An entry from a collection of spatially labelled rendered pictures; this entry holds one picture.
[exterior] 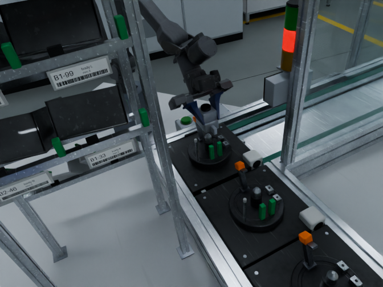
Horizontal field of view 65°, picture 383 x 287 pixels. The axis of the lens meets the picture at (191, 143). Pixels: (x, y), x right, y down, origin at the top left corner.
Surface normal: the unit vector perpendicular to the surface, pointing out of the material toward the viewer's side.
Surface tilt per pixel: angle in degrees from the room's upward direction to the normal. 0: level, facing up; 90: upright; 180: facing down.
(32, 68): 90
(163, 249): 0
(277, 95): 90
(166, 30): 31
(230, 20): 90
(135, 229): 0
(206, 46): 51
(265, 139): 0
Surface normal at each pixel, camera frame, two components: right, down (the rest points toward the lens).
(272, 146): -0.11, -0.76
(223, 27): 0.30, 0.59
